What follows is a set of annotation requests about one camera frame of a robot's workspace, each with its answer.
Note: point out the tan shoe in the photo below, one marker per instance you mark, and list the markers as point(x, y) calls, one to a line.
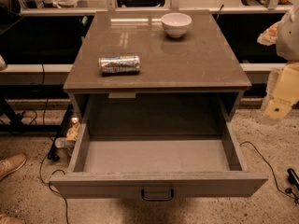
point(5, 219)
point(11, 164)

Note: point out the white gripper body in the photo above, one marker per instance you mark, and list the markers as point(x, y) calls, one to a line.
point(289, 37)

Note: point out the open grey top drawer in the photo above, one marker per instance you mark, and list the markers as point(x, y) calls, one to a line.
point(157, 141)

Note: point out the white ceramic bowl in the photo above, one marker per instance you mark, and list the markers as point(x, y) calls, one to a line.
point(176, 24)

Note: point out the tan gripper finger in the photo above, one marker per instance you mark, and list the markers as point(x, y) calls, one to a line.
point(269, 36)
point(282, 93)

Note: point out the black plug device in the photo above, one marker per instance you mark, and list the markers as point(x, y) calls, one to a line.
point(293, 178)

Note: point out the black drawer handle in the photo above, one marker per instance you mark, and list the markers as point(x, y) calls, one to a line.
point(157, 196)

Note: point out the grey drawer cabinet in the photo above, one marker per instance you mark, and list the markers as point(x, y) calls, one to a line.
point(201, 60)

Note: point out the black stand with clutter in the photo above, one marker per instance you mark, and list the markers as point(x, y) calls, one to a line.
point(67, 136)

